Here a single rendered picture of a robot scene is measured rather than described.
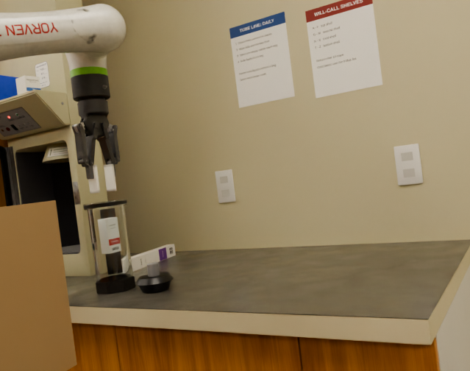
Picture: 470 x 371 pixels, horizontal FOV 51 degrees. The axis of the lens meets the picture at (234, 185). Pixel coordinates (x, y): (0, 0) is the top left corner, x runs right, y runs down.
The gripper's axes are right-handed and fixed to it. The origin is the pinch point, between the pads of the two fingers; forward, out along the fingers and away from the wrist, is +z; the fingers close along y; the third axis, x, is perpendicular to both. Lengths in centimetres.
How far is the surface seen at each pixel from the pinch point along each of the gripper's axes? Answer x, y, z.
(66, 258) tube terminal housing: -35.5, -15.1, 22.7
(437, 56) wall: 74, -58, -23
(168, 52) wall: -17, -58, -46
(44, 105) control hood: -26.7, -6.9, -24.3
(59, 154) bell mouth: -35.9, -17.7, -10.9
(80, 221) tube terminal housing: -27.0, -15.1, 11.1
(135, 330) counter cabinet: 16.7, 11.8, 34.0
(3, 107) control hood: -43, -5, -27
